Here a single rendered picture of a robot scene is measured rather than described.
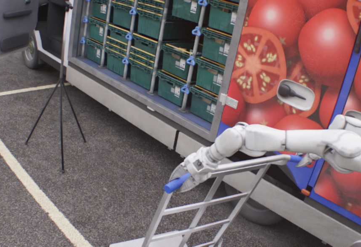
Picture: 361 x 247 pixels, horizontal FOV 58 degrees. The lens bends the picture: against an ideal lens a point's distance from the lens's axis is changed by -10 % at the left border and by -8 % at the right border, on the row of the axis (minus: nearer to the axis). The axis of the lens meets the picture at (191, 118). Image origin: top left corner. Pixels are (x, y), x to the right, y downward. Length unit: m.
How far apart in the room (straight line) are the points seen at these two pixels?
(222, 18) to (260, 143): 2.13
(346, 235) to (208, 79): 1.75
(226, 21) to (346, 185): 1.62
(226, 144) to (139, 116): 2.62
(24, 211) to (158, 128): 1.49
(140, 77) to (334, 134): 2.99
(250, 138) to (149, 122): 2.57
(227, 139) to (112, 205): 2.11
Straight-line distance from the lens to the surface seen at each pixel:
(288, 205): 2.81
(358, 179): 2.52
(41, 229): 2.80
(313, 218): 2.76
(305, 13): 2.50
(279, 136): 1.03
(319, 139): 1.03
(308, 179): 2.66
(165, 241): 2.65
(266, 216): 3.10
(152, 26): 3.63
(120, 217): 2.95
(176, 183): 1.31
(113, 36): 4.14
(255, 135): 1.02
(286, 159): 1.71
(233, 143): 1.06
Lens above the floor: 1.91
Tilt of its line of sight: 23 degrees down
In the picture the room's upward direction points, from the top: 12 degrees clockwise
